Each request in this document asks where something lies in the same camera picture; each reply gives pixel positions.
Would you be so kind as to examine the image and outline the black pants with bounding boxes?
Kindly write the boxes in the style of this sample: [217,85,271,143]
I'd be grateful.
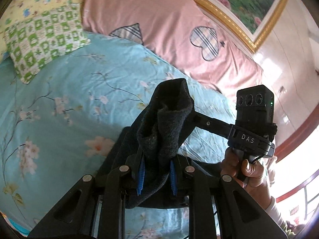
[96,78,195,209]

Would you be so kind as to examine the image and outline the person's right forearm sleeve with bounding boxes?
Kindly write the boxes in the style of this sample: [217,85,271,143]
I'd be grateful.
[265,196,296,238]

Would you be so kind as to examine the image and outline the person's right hand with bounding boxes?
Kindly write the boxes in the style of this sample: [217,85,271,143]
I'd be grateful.
[221,147,271,209]

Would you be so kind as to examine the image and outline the light blue floral bedsheet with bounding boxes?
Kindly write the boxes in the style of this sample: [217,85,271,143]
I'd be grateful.
[0,31,237,239]

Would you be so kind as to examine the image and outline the gold framed landscape painting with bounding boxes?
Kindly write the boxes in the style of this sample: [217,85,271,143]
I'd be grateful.
[194,0,288,53]

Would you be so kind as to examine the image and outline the pink quilt with plaid hearts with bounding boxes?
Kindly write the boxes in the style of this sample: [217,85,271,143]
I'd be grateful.
[83,0,263,98]

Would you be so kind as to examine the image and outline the yellow green patterned pillow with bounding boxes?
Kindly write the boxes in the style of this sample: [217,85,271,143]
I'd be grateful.
[1,0,90,84]

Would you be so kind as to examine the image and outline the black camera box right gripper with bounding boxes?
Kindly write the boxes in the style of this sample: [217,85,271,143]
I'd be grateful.
[235,85,277,142]

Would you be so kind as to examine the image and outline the window with red frame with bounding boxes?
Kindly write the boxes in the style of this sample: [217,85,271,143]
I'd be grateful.
[272,107,318,226]

